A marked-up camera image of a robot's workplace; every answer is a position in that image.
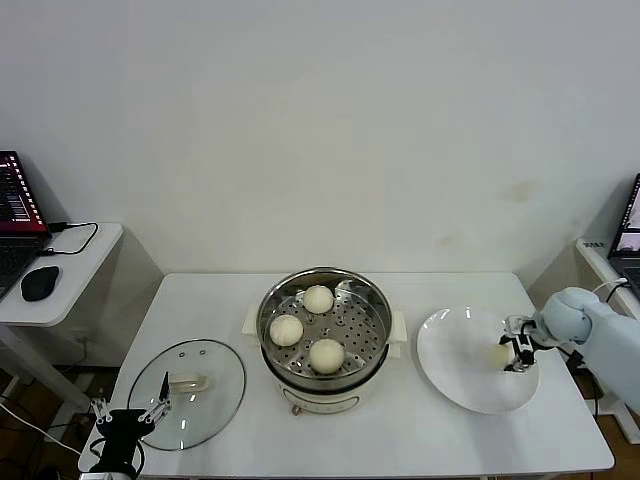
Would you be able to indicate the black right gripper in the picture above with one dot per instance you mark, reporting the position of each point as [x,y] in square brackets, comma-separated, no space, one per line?
[524,330]

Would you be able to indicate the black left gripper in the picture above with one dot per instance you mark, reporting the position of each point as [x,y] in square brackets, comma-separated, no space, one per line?
[124,426]

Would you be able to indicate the white steamed baozi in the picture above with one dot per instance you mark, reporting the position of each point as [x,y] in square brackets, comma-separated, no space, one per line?
[317,300]
[495,356]
[286,331]
[326,356]

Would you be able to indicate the black computer mouse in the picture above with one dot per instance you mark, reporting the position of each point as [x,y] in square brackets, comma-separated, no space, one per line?
[39,282]

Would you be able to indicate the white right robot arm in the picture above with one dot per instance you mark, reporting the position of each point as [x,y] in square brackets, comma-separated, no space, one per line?
[600,330]

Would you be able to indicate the perforated steel steamer basket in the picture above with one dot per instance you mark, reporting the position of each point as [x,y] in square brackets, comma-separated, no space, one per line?
[360,345]

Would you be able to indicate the white round plate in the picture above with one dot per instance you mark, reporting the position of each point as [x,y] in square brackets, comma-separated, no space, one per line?
[450,355]

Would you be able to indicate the white side table with label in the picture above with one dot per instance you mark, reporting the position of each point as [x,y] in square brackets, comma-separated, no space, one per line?
[595,262]

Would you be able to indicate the white side table rounded corner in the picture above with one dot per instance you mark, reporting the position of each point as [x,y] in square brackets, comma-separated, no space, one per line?
[87,272]

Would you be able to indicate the grey laptop with photo screen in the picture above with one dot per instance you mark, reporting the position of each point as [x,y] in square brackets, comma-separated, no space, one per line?
[627,240]

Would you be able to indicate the cream electric cooker base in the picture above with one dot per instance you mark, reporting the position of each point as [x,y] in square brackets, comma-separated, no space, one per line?
[320,398]

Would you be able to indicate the black laptop with red screen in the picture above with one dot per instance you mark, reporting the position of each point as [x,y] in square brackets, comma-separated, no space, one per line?
[15,212]

